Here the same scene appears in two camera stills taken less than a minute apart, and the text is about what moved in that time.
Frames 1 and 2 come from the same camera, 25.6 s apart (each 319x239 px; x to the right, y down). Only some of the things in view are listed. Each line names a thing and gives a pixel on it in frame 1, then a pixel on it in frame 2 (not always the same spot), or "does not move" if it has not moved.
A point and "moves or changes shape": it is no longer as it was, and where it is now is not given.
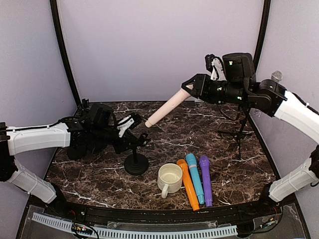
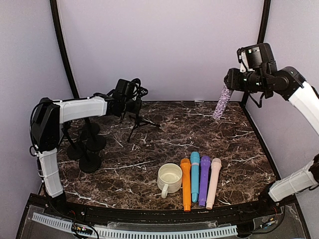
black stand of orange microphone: x=77 y=152 does not move
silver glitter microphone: x=276 y=76 moves or changes shape
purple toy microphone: x=205 y=162 moves or changes shape
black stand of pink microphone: x=136 y=164 to x=90 y=162
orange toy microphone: x=189 y=184 moves or changes shape
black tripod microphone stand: x=245 y=110 to x=139 y=121
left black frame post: x=54 y=9 does not move
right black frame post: x=262 y=35 does not move
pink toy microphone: x=178 y=98 to x=216 y=165
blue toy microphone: x=191 y=160 moves or changes shape
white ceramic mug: x=169 y=179 does not move
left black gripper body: x=118 y=148 to x=127 y=107
